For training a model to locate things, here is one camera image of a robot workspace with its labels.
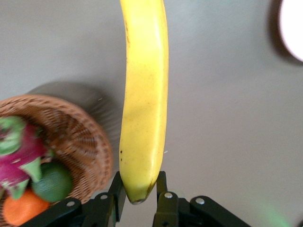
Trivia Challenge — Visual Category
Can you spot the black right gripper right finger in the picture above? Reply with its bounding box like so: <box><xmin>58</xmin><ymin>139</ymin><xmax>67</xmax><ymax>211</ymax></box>
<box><xmin>152</xmin><ymin>170</ymin><xmax>252</xmax><ymax>227</ymax></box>

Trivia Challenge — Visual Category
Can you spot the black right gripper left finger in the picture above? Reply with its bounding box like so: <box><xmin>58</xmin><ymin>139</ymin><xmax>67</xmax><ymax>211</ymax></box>
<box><xmin>22</xmin><ymin>171</ymin><xmax>127</xmax><ymax>227</ymax></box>

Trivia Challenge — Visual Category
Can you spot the yellow banana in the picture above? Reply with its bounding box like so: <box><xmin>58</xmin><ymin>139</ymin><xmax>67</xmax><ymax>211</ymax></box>
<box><xmin>118</xmin><ymin>0</ymin><xmax>169</xmax><ymax>204</ymax></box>

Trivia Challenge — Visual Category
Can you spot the green avocado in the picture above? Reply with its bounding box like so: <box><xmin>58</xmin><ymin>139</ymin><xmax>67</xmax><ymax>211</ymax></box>
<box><xmin>31</xmin><ymin>161</ymin><xmax>73</xmax><ymax>203</ymax></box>

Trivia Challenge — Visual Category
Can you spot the orange fruit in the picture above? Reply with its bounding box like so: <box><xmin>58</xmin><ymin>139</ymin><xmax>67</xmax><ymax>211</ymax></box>
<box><xmin>3</xmin><ymin>188</ymin><xmax>51</xmax><ymax>227</ymax></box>

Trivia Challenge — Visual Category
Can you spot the brown woven wicker basket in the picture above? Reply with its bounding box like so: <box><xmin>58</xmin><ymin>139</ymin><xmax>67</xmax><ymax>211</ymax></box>
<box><xmin>0</xmin><ymin>94</ymin><xmax>114</xmax><ymax>227</ymax></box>

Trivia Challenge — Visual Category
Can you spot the pink green dragon fruit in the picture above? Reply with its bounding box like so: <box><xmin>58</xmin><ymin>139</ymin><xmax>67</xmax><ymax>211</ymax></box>
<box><xmin>0</xmin><ymin>115</ymin><xmax>55</xmax><ymax>201</ymax></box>

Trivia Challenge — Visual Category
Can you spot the brown table cloth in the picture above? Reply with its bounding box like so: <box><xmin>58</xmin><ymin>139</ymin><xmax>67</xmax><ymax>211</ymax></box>
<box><xmin>0</xmin><ymin>0</ymin><xmax>303</xmax><ymax>227</ymax></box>

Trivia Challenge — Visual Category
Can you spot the pink plate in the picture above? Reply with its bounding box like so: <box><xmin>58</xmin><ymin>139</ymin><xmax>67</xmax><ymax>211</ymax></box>
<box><xmin>278</xmin><ymin>0</ymin><xmax>303</xmax><ymax>62</ymax></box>

